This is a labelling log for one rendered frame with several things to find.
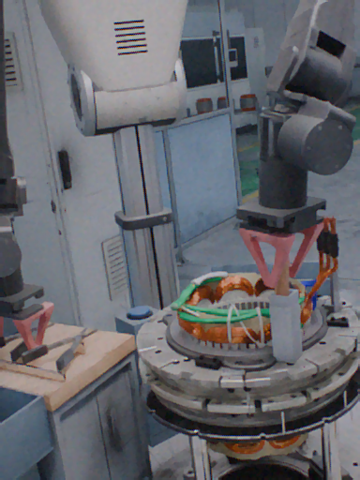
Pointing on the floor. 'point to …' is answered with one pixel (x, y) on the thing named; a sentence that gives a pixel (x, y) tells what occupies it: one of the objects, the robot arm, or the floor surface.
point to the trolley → (257, 127)
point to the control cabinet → (255, 37)
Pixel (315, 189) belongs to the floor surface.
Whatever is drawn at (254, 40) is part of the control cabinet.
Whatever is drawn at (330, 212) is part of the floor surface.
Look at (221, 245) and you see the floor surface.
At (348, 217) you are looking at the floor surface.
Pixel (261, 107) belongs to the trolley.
